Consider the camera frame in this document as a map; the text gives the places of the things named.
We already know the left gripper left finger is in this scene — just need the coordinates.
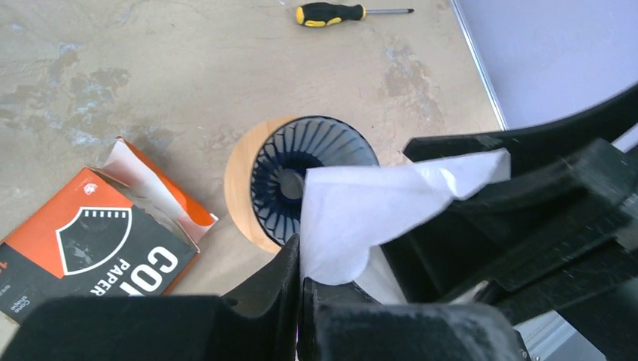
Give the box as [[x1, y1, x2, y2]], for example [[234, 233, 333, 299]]
[[2, 235, 300, 360]]

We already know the yellow black screwdriver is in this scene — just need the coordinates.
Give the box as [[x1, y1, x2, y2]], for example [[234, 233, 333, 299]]
[[295, 2, 415, 28]]

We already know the coffee paper filter box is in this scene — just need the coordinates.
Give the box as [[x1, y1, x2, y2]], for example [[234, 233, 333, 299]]
[[1, 138, 217, 323]]

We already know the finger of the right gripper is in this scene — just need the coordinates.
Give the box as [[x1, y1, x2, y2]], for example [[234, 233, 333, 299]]
[[403, 85, 637, 176], [382, 140, 633, 305]]

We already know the white paper coffee filter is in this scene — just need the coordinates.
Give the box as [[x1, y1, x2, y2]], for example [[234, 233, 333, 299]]
[[300, 148, 511, 304]]

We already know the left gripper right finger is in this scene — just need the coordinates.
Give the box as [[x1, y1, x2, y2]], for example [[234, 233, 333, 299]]
[[299, 278, 527, 360]]

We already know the wooden ring dripper holder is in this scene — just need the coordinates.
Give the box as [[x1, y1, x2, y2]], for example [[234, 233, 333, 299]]
[[223, 117, 295, 254]]

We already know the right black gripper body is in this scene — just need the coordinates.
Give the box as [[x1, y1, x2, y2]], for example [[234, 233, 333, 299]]
[[478, 139, 638, 361]]

